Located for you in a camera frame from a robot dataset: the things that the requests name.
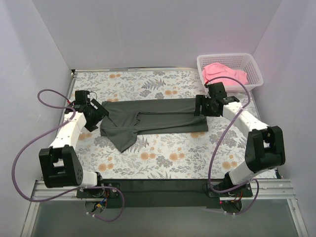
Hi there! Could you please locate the dark grey t shirt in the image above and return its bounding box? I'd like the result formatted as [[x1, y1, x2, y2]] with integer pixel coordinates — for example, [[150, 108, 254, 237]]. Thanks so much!
[[100, 98, 208, 153]]

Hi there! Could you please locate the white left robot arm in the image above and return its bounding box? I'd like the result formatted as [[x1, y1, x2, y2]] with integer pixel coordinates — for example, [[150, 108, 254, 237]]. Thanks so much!
[[39, 99, 109, 188]]

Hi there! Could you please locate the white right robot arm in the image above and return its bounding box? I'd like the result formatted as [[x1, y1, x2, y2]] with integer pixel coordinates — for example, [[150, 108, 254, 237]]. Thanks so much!
[[195, 95, 285, 194]]

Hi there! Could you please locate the pink t shirt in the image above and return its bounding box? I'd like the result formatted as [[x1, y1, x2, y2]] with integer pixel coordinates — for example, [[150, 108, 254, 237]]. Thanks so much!
[[202, 63, 249, 86]]

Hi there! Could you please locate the floral patterned table mat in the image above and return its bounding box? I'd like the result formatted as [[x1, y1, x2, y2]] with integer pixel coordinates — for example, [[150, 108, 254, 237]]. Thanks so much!
[[72, 70, 246, 179]]

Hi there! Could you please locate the white plastic laundry basket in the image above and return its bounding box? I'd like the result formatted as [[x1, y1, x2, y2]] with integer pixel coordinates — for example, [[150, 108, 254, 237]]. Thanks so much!
[[197, 53, 264, 92]]

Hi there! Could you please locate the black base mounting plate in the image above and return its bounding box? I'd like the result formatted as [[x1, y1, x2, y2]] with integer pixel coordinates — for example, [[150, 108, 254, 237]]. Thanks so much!
[[76, 179, 254, 209]]

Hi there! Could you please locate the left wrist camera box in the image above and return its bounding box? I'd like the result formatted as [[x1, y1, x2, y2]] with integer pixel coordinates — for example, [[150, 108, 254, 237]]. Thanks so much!
[[73, 90, 90, 109]]

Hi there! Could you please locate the aluminium frame rail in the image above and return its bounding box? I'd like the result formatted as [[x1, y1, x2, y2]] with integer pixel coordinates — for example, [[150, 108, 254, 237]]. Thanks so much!
[[31, 179, 297, 199]]

